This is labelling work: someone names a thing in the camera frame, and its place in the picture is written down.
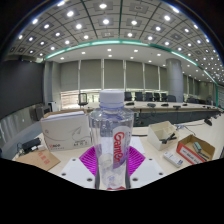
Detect clear plastic water bottle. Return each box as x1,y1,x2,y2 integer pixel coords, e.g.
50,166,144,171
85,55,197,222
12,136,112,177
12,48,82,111
88,89,135,191

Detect white paper sheet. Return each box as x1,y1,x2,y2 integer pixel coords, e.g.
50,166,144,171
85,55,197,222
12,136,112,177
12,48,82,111
129,135,146,155

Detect row of black office chairs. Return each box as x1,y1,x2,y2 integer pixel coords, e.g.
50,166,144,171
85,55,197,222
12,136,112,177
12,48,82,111
124,91,178,103

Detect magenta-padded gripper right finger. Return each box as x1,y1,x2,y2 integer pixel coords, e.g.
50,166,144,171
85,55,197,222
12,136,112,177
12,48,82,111
125,146,166,190

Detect long conference desk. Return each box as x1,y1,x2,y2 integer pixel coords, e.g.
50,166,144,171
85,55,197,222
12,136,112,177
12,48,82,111
61,100,222,128

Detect white cardboard carton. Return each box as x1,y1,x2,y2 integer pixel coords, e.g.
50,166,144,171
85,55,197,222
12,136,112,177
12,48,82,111
40,110,94,152

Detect black desk microphone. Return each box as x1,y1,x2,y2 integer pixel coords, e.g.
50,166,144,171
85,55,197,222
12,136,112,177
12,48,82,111
203,116,214,127

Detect flat brown cardboard piece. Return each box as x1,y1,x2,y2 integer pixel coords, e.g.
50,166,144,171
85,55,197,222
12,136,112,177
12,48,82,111
14,149,61,172

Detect grey office chair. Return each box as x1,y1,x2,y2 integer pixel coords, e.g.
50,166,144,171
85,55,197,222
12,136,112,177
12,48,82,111
30,104,52,122

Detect brown open cardboard box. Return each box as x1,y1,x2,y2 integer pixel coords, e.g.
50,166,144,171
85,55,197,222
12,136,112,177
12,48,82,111
176,134,216,166

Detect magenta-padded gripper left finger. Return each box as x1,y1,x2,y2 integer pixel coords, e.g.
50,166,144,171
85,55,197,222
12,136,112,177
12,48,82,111
58,146,101,191

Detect ceiling lights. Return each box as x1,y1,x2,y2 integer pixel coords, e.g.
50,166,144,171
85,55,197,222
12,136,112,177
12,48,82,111
9,0,224,76

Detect teal tool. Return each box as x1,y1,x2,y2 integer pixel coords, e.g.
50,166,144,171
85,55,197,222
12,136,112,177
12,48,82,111
192,141,211,161

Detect black office chair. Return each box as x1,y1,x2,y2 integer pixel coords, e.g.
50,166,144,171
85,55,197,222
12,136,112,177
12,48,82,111
77,92,90,108

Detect white open storage box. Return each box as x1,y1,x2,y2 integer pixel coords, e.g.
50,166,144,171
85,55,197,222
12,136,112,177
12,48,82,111
146,120,181,151

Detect black power adapter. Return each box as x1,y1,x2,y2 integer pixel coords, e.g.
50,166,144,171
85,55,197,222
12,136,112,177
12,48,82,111
21,137,42,153

